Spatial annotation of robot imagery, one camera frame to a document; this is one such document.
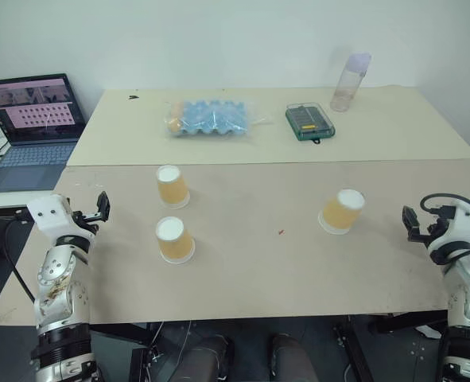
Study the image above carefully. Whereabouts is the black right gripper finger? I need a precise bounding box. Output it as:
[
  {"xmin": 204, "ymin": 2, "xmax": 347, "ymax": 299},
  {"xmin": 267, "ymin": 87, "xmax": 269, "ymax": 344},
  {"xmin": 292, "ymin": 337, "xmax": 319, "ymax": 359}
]
[{"xmin": 402, "ymin": 205, "xmax": 420, "ymax": 242}]

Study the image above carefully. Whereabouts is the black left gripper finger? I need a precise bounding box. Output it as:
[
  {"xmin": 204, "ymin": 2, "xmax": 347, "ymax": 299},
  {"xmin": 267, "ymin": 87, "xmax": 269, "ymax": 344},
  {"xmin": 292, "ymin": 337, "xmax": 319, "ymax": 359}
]
[{"xmin": 95, "ymin": 190, "xmax": 112, "ymax": 222}]

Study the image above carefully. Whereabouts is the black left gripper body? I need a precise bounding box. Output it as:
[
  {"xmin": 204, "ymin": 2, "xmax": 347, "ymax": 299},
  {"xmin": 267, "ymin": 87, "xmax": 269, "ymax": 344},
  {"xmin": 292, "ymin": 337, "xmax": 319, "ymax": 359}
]
[{"xmin": 72, "ymin": 210, "xmax": 102, "ymax": 237}]

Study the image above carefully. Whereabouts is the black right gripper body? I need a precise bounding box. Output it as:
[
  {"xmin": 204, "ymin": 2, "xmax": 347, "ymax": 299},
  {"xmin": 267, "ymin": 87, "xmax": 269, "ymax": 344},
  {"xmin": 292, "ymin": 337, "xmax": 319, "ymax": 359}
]
[{"xmin": 414, "ymin": 216, "xmax": 453, "ymax": 246}]

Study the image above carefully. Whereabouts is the orange paper cup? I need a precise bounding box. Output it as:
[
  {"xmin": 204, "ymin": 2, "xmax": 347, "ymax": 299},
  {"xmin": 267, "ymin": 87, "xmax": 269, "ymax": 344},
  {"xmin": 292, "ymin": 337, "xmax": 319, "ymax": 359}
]
[
  {"xmin": 317, "ymin": 189, "xmax": 367, "ymax": 237},
  {"xmin": 154, "ymin": 216, "xmax": 196, "ymax": 266},
  {"xmin": 155, "ymin": 164, "xmax": 191, "ymax": 210}
]

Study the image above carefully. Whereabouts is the open blue-grey laptop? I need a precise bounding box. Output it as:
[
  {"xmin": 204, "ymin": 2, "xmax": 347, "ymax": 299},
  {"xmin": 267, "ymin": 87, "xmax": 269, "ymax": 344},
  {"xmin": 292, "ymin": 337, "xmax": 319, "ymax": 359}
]
[{"xmin": 0, "ymin": 72, "xmax": 88, "ymax": 195}]

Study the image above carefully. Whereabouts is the blue egg tray in bag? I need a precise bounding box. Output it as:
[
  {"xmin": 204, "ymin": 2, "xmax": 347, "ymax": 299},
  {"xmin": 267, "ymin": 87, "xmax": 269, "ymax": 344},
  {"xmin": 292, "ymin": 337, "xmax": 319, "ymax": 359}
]
[{"xmin": 163, "ymin": 99, "xmax": 276, "ymax": 141}]

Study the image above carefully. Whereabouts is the green screwdriver bit case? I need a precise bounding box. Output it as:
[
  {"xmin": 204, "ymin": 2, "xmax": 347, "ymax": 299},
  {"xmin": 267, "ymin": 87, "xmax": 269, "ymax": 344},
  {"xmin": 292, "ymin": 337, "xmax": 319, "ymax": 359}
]
[{"xmin": 285, "ymin": 102, "xmax": 336, "ymax": 146}]

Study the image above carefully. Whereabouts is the clear bottle with purple lid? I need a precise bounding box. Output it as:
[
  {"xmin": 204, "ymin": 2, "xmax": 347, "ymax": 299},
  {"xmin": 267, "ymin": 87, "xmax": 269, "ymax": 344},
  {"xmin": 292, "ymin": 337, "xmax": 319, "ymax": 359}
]
[{"xmin": 328, "ymin": 52, "xmax": 373, "ymax": 114}]

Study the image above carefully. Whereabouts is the dark rounded shape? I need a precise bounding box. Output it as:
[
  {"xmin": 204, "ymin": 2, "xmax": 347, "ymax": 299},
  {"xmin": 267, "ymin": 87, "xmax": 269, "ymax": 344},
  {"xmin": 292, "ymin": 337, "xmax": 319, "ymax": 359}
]
[
  {"xmin": 267, "ymin": 332, "xmax": 320, "ymax": 382},
  {"xmin": 175, "ymin": 333, "xmax": 236, "ymax": 382}
]

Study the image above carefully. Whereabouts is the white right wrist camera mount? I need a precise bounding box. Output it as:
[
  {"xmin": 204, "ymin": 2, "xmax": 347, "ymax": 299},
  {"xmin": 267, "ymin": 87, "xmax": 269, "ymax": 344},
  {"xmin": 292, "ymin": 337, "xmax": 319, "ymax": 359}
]
[{"xmin": 426, "ymin": 197, "xmax": 470, "ymax": 256}]

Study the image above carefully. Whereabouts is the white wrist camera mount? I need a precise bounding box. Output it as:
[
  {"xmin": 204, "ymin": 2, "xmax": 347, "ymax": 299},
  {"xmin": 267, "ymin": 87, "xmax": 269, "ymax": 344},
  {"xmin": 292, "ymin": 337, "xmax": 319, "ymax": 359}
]
[
  {"xmin": 426, "ymin": 197, "xmax": 470, "ymax": 256},
  {"xmin": 26, "ymin": 193, "xmax": 97, "ymax": 244}
]

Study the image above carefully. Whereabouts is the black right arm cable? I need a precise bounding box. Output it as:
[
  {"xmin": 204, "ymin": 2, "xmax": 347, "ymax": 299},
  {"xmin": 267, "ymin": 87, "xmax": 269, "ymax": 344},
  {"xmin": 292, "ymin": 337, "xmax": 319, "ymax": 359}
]
[{"xmin": 419, "ymin": 193, "xmax": 470, "ymax": 222}]

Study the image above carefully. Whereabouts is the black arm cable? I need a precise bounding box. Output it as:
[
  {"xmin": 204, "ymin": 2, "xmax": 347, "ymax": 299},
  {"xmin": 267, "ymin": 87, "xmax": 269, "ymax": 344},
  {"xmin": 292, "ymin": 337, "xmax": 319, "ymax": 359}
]
[
  {"xmin": 419, "ymin": 193, "xmax": 470, "ymax": 222},
  {"xmin": 2, "ymin": 216, "xmax": 36, "ymax": 302}
]

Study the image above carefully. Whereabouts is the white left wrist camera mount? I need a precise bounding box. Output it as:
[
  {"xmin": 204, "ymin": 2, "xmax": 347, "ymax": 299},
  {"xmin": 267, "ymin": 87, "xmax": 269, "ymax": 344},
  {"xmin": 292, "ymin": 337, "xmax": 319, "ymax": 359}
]
[{"xmin": 26, "ymin": 193, "xmax": 97, "ymax": 244}]

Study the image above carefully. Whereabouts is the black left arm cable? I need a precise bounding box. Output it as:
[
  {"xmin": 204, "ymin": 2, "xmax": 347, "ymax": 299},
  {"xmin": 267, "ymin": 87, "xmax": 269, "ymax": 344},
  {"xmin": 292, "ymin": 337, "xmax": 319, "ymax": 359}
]
[{"xmin": 2, "ymin": 216, "xmax": 36, "ymax": 302}]

